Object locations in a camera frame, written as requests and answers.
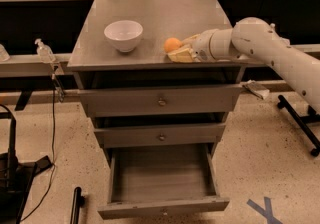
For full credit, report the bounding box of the orange fruit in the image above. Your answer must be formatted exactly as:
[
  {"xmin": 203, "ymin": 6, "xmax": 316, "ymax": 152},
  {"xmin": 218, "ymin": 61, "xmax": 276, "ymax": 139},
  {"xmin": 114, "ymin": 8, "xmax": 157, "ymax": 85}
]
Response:
[{"xmin": 164, "ymin": 38, "xmax": 182, "ymax": 53}]

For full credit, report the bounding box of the clear bottle far left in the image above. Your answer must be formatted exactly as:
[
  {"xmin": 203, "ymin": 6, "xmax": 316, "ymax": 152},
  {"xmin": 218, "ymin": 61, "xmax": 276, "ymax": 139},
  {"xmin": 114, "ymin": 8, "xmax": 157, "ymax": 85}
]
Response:
[{"xmin": 0, "ymin": 44, "xmax": 10, "ymax": 62}]

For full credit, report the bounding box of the grey bottom drawer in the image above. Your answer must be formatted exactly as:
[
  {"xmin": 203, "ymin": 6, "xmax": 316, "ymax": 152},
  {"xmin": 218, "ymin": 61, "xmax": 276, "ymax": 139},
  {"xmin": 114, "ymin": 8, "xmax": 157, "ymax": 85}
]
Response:
[{"xmin": 98, "ymin": 144, "xmax": 229, "ymax": 220}]

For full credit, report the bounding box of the black cable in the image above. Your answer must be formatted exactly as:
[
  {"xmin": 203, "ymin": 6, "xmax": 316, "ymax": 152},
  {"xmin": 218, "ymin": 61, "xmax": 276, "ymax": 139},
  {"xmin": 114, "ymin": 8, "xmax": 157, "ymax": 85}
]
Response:
[{"xmin": 19, "ymin": 73, "xmax": 58, "ymax": 223}]

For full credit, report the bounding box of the black equipment base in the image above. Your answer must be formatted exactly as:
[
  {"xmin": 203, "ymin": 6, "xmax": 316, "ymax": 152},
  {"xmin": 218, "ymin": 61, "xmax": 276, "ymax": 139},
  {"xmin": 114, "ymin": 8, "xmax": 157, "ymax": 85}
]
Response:
[{"xmin": 0, "ymin": 105, "xmax": 53, "ymax": 224}]

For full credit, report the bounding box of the white ceramic bowl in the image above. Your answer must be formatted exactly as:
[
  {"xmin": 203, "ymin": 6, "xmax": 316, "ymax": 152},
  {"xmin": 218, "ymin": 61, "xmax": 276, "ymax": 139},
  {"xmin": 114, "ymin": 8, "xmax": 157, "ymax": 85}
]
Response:
[{"xmin": 104, "ymin": 20, "xmax": 143, "ymax": 52}]

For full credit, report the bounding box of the grey top drawer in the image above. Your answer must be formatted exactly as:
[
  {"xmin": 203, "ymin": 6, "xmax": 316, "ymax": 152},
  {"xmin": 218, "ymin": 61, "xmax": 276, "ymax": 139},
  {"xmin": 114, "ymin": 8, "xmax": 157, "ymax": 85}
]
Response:
[{"xmin": 79, "ymin": 84, "xmax": 241, "ymax": 117}]

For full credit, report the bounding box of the clear pump bottle left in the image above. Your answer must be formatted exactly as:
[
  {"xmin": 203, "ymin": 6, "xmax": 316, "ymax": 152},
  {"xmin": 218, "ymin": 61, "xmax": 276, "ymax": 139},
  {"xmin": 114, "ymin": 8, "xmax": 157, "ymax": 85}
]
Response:
[{"xmin": 35, "ymin": 38, "xmax": 56, "ymax": 64}]

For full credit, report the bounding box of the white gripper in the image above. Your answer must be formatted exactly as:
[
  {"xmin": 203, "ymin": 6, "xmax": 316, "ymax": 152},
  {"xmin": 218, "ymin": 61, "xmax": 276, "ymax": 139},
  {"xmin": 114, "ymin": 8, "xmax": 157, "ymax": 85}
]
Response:
[{"xmin": 167, "ymin": 29, "xmax": 216, "ymax": 63}]

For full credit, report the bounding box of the black stand leg with caster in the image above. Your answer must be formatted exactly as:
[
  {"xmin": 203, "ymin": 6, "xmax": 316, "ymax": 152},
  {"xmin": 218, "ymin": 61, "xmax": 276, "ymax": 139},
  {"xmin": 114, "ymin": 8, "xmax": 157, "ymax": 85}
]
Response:
[{"xmin": 277, "ymin": 95, "xmax": 320, "ymax": 157}]

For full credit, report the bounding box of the grey drawer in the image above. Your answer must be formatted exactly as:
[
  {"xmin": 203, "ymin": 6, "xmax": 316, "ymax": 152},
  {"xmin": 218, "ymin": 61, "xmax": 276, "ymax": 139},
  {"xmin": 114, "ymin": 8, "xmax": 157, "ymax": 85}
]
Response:
[
  {"xmin": 79, "ymin": 84, "xmax": 241, "ymax": 117},
  {"xmin": 94, "ymin": 123, "xmax": 225, "ymax": 148},
  {"xmin": 98, "ymin": 144, "xmax": 229, "ymax": 220}
]

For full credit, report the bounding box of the black tube handle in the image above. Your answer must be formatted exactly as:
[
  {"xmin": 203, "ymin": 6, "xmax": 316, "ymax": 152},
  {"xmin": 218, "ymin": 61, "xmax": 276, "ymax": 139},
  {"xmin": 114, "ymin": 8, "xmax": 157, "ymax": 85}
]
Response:
[{"xmin": 70, "ymin": 187, "xmax": 85, "ymax": 224}]

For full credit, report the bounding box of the folded grey cloth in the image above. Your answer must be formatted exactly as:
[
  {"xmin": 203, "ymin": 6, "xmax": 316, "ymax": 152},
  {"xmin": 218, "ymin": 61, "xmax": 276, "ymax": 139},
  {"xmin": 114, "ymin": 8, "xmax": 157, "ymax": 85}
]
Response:
[{"xmin": 243, "ymin": 80, "xmax": 270, "ymax": 100}]

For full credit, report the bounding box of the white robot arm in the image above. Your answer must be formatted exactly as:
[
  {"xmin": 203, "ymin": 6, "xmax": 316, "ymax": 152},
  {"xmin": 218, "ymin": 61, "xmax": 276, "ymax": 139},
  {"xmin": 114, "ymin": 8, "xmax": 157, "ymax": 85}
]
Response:
[{"xmin": 164, "ymin": 17, "xmax": 320, "ymax": 111}]

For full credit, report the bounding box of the grey drawer cabinet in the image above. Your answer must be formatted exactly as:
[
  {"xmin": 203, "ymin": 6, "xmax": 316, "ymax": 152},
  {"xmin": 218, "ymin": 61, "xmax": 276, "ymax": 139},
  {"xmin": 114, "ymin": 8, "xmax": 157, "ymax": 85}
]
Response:
[{"xmin": 67, "ymin": 0, "xmax": 252, "ymax": 159}]

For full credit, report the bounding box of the grey middle drawer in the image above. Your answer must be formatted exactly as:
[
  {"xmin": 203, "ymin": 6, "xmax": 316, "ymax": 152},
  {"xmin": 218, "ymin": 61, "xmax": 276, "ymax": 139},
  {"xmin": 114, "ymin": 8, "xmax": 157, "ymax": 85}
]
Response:
[{"xmin": 94, "ymin": 123, "xmax": 225, "ymax": 148}]

